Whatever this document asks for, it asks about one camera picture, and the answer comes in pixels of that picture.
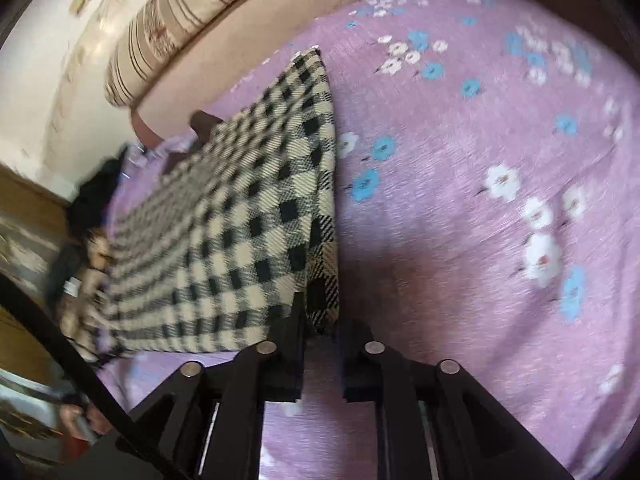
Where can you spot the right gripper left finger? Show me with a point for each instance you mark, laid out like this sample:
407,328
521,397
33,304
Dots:
207,421

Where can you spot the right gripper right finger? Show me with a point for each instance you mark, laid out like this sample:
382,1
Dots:
436,421

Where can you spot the black cream checked coat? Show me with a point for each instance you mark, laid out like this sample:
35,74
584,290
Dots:
233,236

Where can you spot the brown cream patterned garment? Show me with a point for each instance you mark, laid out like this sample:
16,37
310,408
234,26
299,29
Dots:
85,279

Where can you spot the black garment pile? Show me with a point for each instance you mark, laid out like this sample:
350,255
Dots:
85,213

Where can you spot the purple floral bed sheet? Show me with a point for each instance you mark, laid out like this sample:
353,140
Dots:
486,192

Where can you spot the pink brown padded headboard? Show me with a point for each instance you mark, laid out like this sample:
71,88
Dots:
217,58

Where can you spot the striped floral pillow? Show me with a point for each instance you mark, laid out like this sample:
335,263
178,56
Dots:
156,34

